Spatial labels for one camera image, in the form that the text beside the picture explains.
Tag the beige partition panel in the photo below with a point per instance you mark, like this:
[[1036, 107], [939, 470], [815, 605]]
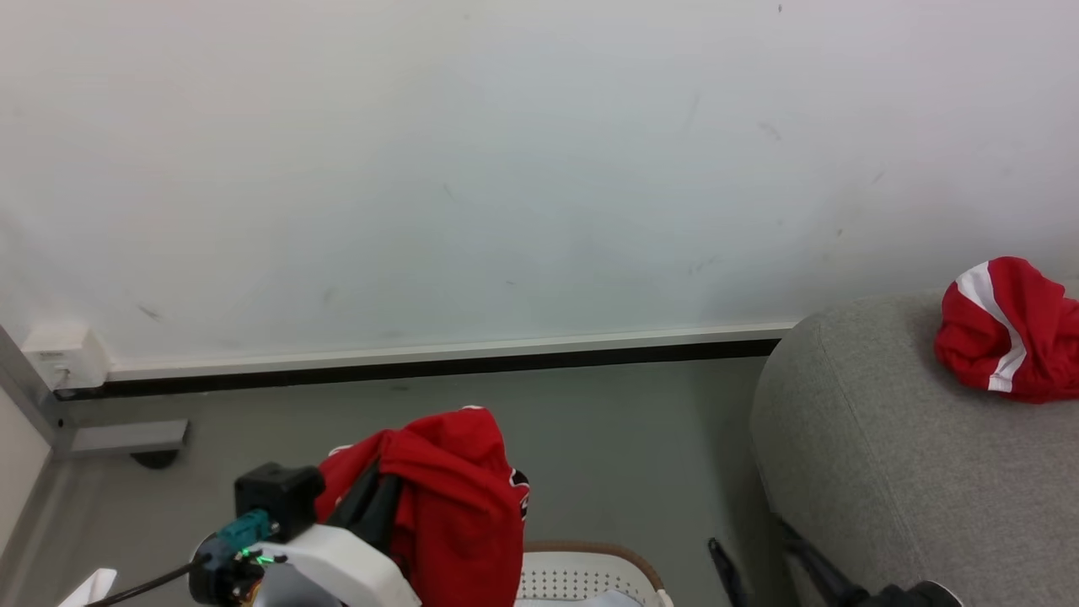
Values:
[[18, 472]]

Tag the black round connector housing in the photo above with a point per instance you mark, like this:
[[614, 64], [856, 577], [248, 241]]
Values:
[[221, 577]]

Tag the pale white garment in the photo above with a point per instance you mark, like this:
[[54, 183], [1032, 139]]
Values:
[[611, 600]]

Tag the grey fabric sofa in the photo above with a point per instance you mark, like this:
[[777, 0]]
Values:
[[885, 472]]

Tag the cream perforated laundry basket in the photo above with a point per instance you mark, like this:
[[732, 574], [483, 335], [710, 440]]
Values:
[[582, 577]]

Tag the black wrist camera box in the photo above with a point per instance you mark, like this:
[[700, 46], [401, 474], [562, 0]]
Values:
[[278, 497]]

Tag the white wall socket box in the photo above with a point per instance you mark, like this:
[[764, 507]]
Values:
[[66, 354]]

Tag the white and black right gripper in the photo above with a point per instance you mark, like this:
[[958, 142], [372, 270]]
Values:
[[915, 596]]

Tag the red garment with black trim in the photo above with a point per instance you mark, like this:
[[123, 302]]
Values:
[[459, 506]]

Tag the white and black baseboard strip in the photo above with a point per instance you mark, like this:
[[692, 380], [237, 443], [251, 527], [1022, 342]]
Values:
[[421, 361]]

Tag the red garment with white stripe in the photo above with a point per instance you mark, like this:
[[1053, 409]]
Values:
[[1037, 337]]

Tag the black caster wheel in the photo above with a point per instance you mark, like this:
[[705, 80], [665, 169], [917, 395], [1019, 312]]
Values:
[[155, 459]]

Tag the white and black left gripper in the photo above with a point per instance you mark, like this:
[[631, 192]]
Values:
[[354, 565]]

